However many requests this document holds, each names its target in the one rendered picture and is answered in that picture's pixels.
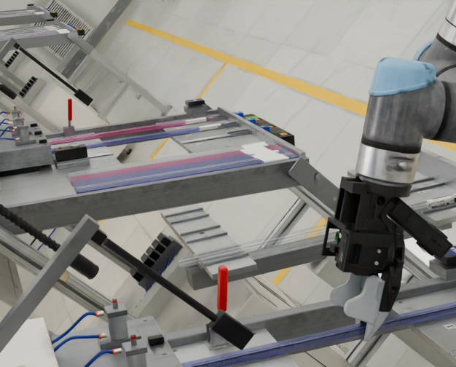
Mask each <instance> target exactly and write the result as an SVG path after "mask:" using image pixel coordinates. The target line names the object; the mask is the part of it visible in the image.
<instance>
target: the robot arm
mask: <svg viewBox="0 0 456 367"><path fill-rule="evenodd" d="M423 138H424V139H429V140H434V141H443V142H448V143H456V0H454V1H453V3H452V6H451V7H450V9H449V11H448V13H447V16H446V17H445V18H444V21H443V23H442V24H441V27H440V29H439V31H438V33H437V34H436V37H435V39H434V40H432V41H429V42H427V43H425V44H424V45H423V46H421V48H419V49H418V50H417V51H416V53H415V54H414V57H413V59H412V60H408V59H403V58H393V57H384V58H382V59H380V60H379V61H378V63H377V65H376V68H375V72H374V76H373V79H372V84H371V87H370V89H369V102H368V106H367V110H366V118H365V122H364V126H363V133H362V138H361V142H360V147H359V151H358V158H357V163H356V167H355V171H356V172H357V175H356V176H355V178H354V177H346V176H342V177H341V181H340V186H339V193H338V198H337V205H336V209H335V214H334V217H333V218H332V217H328V221H327V225H326V232H325V236H324V241H323V248H322V252H321V255H322V256H335V261H336V267H337V268H338V269H340V270H341V271H343V272H349V273H350V275H349V278H348V281H347V282H346V283H345V284H343V285H340V286H338V287H336V288H333V289H332V291H331V293H330V299H331V302H332V303H334V304H336V305H339V306H341V307H344V312H345V314H346V315H347V316H349V317H353V318H355V324H358V323H364V322H366V323H367V324H366V328H365V332H364V336H363V340H364V341H369V340H370V339H371V338H372V337H373V335H374V334H375V333H376V331H377V330H378V328H379V327H380V326H381V325H382V323H383V322H384V320H385V318H386V317H387V316H388V313H389V312H390V311H391V310H392V307H393V305H394V302H395V300H396V297H397V295H398V292H399V290H400V287H401V279H402V270H403V265H404V254H405V242H404V235H403V233H404V230H405V231H406V232H407V233H408V234H410V235H411V236H412V237H413V238H414V239H415V240H416V241H417V242H416V244H417V245H419V246H420V248H421V250H422V251H423V252H426V253H428V254H429V255H431V256H433V255H435V256H436V257H439V258H440V259H443V257H444V256H445V255H446V254H447V253H448V251H449V250H450V249H451V248H452V246H453V244H452V243H451V242H450V241H449V240H447V239H448V236H446V235H445V234H444V233H443V232H442V231H441V230H440V229H439V228H436V227H435V226H434V225H432V224H431V225H430V224H429V223H428V222H427V221H425V220H424V219H423V218H422V217H421V216H419V215H418V214H417V213H416V212H415V211H414V210H412V209H411V208H410V207H409V206H408V205H407V204H406V203H405V202H404V201H403V200H401V199H400V198H399V197H409V195H410V192H411V188H412V185H411V183H412V182H414V177H415V173H416V169H417V162H418V158H419V154H420V150H421V146H422V140H423ZM387 216H389V217H390V218H391V219H392V220H394V221H395V223H394V222H393V221H392V220H391V219H390V218H388V217H387ZM329 229H338V230H339V232H336V234H335V239H334V240H336V241H337V244H330V248H329V247H326V243H327V239H328V235H329ZM378 273H379V274H382V275H381V278H380V277H379V275H378Z"/></svg>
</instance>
